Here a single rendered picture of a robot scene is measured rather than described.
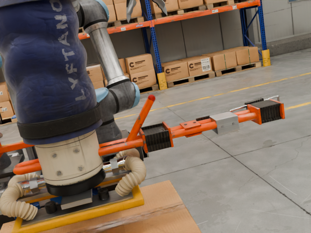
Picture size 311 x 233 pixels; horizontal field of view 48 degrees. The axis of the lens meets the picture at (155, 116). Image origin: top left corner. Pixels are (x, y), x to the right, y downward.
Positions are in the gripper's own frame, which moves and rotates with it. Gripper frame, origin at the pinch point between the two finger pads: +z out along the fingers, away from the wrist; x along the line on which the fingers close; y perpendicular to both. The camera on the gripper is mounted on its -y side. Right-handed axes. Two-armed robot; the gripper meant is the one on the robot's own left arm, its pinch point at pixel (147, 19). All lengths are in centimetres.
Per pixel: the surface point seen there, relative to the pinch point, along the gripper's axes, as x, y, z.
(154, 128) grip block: -11.3, 35.5, 32.0
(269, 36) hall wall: 508, -807, 96
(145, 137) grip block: -15, 42, 32
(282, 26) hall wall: 552, -807, 76
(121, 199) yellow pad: -26, 50, 44
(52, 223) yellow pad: -44, 52, 45
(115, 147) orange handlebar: -24, 41, 33
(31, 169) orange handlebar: -48, 40, 34
